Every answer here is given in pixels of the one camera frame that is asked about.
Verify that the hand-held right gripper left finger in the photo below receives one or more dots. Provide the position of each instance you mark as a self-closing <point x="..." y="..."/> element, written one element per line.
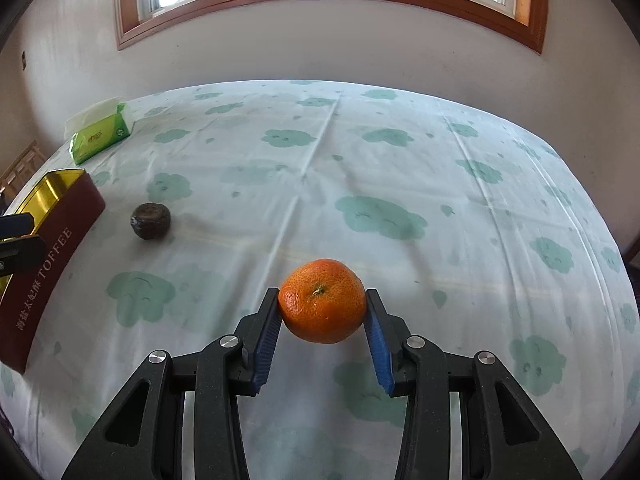
<point x="265" y="342"/>

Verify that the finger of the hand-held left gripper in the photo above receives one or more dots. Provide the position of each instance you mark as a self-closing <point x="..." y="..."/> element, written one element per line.
<point x="15" y="225"/>
<point x="22" y="255"/>

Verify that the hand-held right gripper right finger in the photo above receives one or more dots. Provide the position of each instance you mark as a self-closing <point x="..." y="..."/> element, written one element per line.
<point x="378" y="347"/>

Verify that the gold and maroon tin box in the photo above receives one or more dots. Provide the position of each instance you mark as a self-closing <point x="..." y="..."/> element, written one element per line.
<point x="50" y="260"/>

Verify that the orange mandarin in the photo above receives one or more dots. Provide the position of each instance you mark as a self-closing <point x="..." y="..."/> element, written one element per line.
<point x="322" y="302"/>

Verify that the light wooden chair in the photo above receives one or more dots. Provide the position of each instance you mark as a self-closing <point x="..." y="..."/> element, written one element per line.
<point x="20" y="165"/>

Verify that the green tissue pack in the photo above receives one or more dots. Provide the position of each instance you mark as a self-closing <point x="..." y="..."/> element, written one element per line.
<point x="100" y="135"/>

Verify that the small dark wrinkled passion fruit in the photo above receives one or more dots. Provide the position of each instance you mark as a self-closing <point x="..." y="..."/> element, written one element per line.
<point x="150" y="221"/>

